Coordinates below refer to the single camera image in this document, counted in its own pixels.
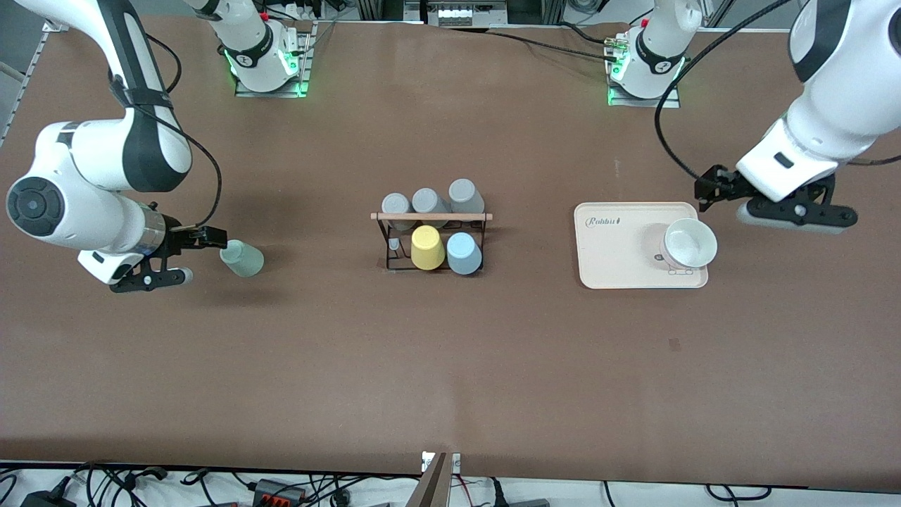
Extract pale green cup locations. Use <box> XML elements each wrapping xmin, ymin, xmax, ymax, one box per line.
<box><xmin>219</xmin><ymin>239</ymin><xmax>265</xmax><ymax>278</ymax></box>

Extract blue cup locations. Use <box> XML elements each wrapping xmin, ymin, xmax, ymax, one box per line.
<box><xmin>446</xmin><ymin>232</ymin><xmax>484</xmax><ymax>276</ymax></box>

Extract white bowl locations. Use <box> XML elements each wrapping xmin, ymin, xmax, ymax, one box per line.
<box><xmin>660</xmin><ymin>218</ymin><xmax>719</xmax><ymax>272</ymax></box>

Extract beige rectangular tray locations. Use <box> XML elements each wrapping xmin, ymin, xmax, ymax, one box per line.
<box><xmin>574</xmin><ymin>202</ymin><xmax>709</xmax><ymax>290</ymax></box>

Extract grey cup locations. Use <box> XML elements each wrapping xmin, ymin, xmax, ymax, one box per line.
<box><xmin>411</xmin><ymin>187</ymin><xmax>452</xmax><ymax>228</ymax></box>
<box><xmin>381</xmin><ymin>193</ymin><xmax>413</xmax><ymax>232</ymax></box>
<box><xmin>448</xmin><ymin>178</ymin><xmax>486</xmax><ymax>225</ymax></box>

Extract yellow cup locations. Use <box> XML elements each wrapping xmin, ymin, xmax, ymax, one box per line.
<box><xmin>411</xmin><ymin>225</ymin><xmax>447</xmax><ymax>272</ymax></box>

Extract black terminal block red levers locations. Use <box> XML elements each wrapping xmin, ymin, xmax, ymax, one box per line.
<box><xmin>252</xmin><ymin>479</ymin><xmax>308</xmax><ymax>507</ymax></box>

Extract brown table cover sheet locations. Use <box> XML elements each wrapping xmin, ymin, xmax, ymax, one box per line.
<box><xmin>0</xmin><ymin>15</ymin><xmax>901</xmax><ymax>492</ymax></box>

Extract black power adapter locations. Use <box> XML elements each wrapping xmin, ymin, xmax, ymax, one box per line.
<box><xmin>20</xmin><ymin>486</ymin><xmax>77</xmax><ymax>507</ymax></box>

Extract white power strip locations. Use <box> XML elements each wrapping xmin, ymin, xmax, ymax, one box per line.
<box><xmin>436</xmin><ymin>6</ymin><xmax>495</xmax><ymax>25</ymax></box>

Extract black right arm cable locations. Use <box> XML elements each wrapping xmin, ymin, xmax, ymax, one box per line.
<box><xmin>113</xmin><ymin>34</ymin><xmax>224</xmax><ymax>230</ymax></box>

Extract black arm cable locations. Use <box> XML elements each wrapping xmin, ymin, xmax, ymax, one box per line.
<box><xmin>113</xmin><ymin>34</ymin><xmax>224</xmax><ymax>230</ymax></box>
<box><xmin>654</xmin><ymin>0</ymin><xmax>901</xmax><ymax>184</ymax></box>

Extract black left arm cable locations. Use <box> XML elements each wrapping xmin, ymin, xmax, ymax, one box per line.
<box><xmin>654</xmin><ymin>0</ymin><xmax>901</xmax><ymax>184</ymax></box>

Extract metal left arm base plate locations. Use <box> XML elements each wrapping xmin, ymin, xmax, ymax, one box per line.
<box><xmin>607</xmin><ymin>39</ymin><xmax>682</xmax><ymax>109</ymax></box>

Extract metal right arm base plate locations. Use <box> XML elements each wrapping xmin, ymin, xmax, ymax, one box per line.
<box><xmin>234</xmin><ymin>21</ymin><xmax>311</xmax><ymax>99</ymax></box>

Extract short black table cable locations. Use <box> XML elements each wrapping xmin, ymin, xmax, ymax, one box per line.
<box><xmin>560</xmin><ymin>21</ymin><xmax>622</xmax><ymax>47</ymax></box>

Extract long black table cable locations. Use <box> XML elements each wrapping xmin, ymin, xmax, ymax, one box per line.
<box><xmin>449</xmin><ymin>27</ymin><xmax>612</xmax><ymax>63</ymax></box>

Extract aluminium frame rail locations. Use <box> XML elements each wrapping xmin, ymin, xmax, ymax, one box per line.
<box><xmin>0</xmin><ymin>20</ymin><xmax>58</xmax><ymax>147</ymax></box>

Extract black wire cup rack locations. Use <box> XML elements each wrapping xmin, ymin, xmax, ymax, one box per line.
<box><xmin>371</xmin><ymin>211</ymin><xmax>493</xmax><ymax>274</ymax></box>

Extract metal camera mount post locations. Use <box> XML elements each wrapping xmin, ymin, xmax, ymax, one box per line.
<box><xmin>407</xmin><ymin>451</ymin><xmax>462</xmax><ymax>507</ymax></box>

